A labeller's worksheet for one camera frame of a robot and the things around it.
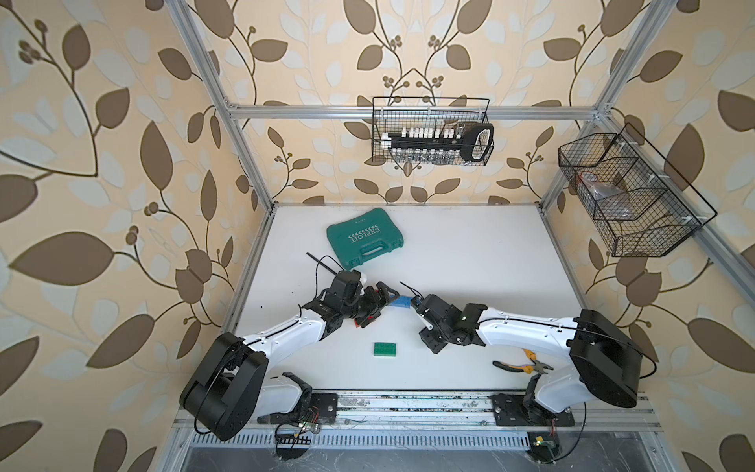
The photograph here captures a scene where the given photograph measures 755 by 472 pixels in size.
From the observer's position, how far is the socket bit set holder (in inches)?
32.4

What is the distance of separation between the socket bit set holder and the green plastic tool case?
12.2 inches

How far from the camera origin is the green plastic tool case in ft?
3.41
